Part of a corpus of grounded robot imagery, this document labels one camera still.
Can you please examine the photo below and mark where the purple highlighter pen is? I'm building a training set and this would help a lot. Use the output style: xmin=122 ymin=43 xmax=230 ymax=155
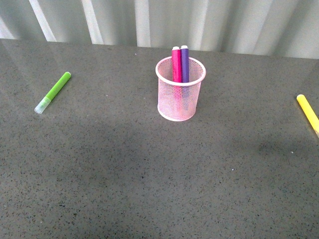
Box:
xmin=180 ymin=45 xmax=189 ymax=110

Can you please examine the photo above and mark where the yellow highlighter pen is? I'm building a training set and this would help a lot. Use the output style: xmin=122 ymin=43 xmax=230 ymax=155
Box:
xmin=296 ymin=94 xmax=319 ymax=136

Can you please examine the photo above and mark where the pink highlighter pen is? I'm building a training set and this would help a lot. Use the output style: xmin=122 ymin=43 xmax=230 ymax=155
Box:
xmin=171 ymin=46 xmax=181 ymax=111

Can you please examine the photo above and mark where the pink mesh pen cup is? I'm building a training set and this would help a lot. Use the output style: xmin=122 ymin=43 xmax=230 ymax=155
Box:
xmin=156 ymin=57 xmax=206 ymax=121

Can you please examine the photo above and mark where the green highlighter pen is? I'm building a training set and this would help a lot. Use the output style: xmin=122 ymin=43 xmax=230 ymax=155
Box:
xmin=34 ymin=72 xmax=71 ymax=114

